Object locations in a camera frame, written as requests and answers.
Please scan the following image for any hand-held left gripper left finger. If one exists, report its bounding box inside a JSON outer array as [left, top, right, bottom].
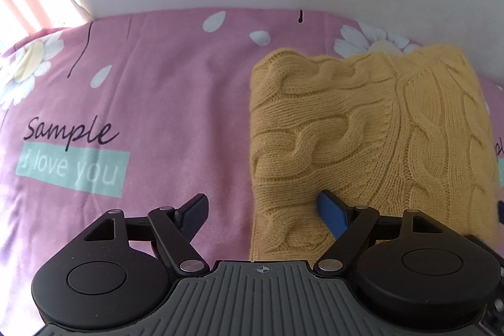
[[83, 193, 209, 276]]

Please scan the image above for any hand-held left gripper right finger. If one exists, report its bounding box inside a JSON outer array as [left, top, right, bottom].
[[313, 190, 445, 276]]

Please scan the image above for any yellow cable-knit cardigan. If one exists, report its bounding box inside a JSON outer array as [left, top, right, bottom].
[[249, 43, 499, 263]]

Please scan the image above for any pink floral bedsheet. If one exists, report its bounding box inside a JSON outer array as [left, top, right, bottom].
[[0, 7, 504, 321]]

